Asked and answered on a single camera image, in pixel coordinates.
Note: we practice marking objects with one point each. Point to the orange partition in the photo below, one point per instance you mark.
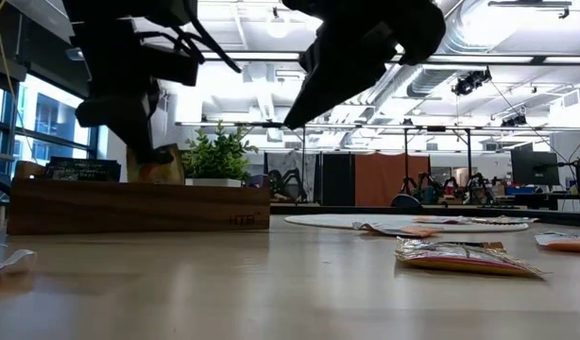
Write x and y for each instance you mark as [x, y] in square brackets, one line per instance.
[380, 179]

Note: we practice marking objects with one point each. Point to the black background desk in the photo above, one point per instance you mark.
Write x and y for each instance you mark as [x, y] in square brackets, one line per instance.
[554, 197]

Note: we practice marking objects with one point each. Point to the wooden tea organiser box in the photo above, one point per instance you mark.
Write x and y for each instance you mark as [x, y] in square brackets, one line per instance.
[129, 208]

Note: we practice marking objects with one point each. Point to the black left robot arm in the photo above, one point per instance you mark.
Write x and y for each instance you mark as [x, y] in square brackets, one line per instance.
[129, 11]

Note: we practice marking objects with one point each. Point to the green plant in white pot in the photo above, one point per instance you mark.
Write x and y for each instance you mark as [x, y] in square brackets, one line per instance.
[219, 160]

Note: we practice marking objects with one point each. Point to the silver ventilation duct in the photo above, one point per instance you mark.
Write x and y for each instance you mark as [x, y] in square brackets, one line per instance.
[441, 71]

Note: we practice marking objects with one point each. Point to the window with dark frame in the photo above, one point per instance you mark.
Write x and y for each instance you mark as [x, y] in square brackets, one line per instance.
[49, 123]

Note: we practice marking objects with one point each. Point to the black partition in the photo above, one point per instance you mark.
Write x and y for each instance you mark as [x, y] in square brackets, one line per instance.
[337, 179]

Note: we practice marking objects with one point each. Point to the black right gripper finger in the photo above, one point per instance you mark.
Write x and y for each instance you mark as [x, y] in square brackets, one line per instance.
[325, 61]
[365, 52]

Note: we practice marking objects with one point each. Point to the black background robot arm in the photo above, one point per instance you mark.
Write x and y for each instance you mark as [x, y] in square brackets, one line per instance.
[427, 188]
[290, 181]
[479, 188]

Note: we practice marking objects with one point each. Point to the black hanging camera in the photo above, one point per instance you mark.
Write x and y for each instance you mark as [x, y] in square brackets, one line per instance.
[469, 82]
[514, 121]

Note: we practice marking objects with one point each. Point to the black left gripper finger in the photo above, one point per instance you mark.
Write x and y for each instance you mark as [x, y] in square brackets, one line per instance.
[139, 127]
[94, 115]

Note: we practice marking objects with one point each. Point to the black background monitor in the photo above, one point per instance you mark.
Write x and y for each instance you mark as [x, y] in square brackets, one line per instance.
[534, 167]

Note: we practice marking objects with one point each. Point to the white round plate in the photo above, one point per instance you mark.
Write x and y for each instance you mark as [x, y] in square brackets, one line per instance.
[328, 221]

